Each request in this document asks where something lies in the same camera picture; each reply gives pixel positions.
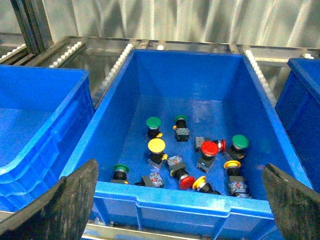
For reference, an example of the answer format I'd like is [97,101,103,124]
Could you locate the green button right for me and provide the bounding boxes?
[223,134,250,161]

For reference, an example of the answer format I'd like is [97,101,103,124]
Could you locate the blue right target bin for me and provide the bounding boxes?
[275,58,320,192]

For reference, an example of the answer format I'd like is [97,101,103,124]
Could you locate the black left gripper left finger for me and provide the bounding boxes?
[0,158,99,240]

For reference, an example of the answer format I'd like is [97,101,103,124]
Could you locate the blue middle source bin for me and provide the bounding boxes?
[62,50,310,240]

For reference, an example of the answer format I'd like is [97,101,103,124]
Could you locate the green button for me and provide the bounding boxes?
[110,164,130,185]
[223,134,250,161]
[173,114,190,142]
[145,116,163,139]

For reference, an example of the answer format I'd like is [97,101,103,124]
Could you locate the red button lower middle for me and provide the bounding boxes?
[166,155,196,190]

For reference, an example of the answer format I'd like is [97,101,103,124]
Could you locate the red button lying sideways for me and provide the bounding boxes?
[194,136,227,153]

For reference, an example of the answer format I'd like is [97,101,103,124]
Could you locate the red mushroom push button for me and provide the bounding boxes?
[196,141,219,174]

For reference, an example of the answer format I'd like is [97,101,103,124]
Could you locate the green button top left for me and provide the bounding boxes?
[145,116,163,139]

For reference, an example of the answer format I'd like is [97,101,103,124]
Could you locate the green button lower left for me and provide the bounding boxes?
[110,164,130,185]

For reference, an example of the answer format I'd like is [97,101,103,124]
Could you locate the yellow mushroom push button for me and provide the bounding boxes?
[147,138,168,170]

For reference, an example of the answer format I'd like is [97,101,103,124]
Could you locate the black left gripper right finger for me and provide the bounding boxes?
[262,163,320,240]

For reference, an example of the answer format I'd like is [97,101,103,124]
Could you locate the metal roller rack frame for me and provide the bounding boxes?
[0,33,320,107]

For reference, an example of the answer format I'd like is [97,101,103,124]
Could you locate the green button top middle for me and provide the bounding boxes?
[173,114,190,142]

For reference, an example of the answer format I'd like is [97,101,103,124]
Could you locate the yellow button lower middle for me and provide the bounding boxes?
[192,176,221,195]

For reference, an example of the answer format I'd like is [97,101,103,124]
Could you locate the contact block lower left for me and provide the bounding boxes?
[134,172,165,188]

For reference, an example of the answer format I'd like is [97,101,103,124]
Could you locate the blue left bin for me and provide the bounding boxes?
[0,65,95,212]

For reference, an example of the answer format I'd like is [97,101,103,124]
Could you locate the yellow button right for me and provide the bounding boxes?
[223,160,251,199]

